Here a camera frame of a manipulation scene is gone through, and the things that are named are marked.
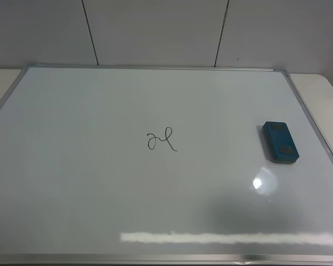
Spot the blue board eraser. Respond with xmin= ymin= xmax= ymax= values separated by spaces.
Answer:
xmin=262 ymin=121 xmax=300 ymax=164

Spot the black marker scribble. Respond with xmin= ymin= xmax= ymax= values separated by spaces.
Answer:
xmin=147 ymin=127 xmax=178 ymax=152

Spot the white whiteboard with aluminium frame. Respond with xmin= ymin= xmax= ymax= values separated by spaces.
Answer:
xmin=0 ymin=65 xmax=333 ymax=265

